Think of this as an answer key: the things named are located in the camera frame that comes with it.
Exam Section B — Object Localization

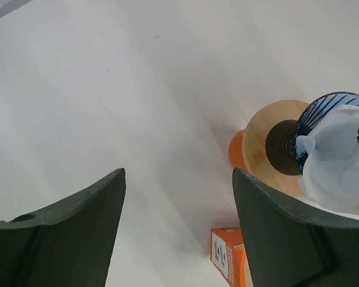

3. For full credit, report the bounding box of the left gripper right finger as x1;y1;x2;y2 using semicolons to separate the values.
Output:
232;168;359;286

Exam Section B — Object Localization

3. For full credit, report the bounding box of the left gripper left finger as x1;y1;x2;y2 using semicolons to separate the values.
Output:
0;169;126;286

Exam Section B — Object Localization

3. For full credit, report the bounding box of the blue glass dripper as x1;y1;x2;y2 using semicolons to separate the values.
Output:
285;91;359;173

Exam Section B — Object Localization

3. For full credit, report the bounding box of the coffee filter pack orange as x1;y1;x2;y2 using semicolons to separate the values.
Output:
210;228;254;287

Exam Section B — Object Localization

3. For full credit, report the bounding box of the orange glass carafe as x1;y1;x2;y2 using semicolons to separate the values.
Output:
228;129;248;171

